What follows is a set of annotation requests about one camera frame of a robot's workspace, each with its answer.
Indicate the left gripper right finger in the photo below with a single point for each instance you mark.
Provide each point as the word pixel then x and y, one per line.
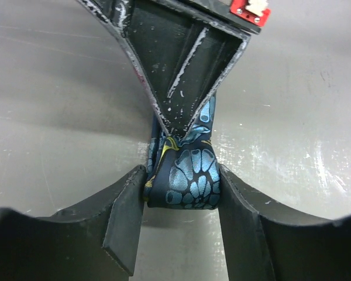
pixel 264 239

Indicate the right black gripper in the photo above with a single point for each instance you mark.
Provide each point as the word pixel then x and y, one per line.
pixel 181 50

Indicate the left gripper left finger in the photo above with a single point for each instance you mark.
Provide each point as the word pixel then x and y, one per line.
pixel 95 239

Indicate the blue floral tie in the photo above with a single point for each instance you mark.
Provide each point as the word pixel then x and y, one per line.
pixel 183 173

